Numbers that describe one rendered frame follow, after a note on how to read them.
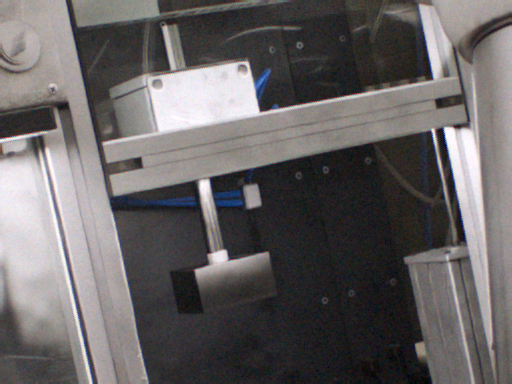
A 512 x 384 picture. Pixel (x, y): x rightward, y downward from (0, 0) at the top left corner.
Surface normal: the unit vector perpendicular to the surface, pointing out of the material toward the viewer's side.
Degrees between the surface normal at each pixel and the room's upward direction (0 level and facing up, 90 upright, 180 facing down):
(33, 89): 90
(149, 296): 90
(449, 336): 90
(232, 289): 90
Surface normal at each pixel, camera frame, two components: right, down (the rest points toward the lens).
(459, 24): -0.83, 0.48
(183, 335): 0.46, -0.05
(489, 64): -0.92, -0.05
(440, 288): -0.86, 0.21
